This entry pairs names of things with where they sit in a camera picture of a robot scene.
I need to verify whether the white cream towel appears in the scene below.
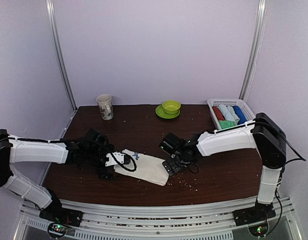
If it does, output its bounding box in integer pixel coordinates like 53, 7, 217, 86
114, 149, 169, 186

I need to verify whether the green microfiber towel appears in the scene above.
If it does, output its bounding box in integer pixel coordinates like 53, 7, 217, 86
218, 120, 236, 130

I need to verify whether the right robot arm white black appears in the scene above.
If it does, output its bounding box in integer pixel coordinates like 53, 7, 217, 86
159, 112, 286, 221

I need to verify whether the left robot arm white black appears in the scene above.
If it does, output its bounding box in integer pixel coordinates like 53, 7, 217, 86
0, 129, 123, 222

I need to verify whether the green cup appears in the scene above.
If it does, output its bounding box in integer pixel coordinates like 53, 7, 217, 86
162, 100, 181, 114

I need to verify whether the green saucer plate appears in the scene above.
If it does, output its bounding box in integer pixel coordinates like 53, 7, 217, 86
155, 105, 180, 120

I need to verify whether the rolled red towel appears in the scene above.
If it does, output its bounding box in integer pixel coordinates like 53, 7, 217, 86
212, 106, 225, 121

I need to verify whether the rolled light blue towel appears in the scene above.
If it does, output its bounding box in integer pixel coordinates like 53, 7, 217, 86
218, 104, 239, 125

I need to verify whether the patterned ceramic mug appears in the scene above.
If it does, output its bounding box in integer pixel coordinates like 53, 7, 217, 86
96, 94, 114, 121

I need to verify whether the rolled dark blue towel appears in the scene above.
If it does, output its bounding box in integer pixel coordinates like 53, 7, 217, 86
233, 105, 247, 125

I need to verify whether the white plastic basket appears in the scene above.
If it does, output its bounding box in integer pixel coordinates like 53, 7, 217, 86
207, 98, 255, 130

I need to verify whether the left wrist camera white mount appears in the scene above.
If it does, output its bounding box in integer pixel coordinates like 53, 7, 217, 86
105, 152, 137, 172

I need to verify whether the aluminium front rail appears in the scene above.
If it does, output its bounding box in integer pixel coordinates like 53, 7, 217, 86
12, 197, 302, 240

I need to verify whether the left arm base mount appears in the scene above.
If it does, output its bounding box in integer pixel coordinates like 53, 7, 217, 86
39, 208, 83, 227

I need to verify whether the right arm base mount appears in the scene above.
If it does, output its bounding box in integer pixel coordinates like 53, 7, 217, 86
233, 207, 276, 227

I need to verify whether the right aluminium frame post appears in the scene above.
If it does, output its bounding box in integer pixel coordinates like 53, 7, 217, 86
239, 0, 267, 102

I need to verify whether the aluminium frame post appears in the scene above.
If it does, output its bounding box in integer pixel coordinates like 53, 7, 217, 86
46, 0, 78, 112
239, 0, 267, 102

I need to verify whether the left aluminium frame post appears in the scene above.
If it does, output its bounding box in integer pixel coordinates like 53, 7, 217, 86
46, 0, 78, 112

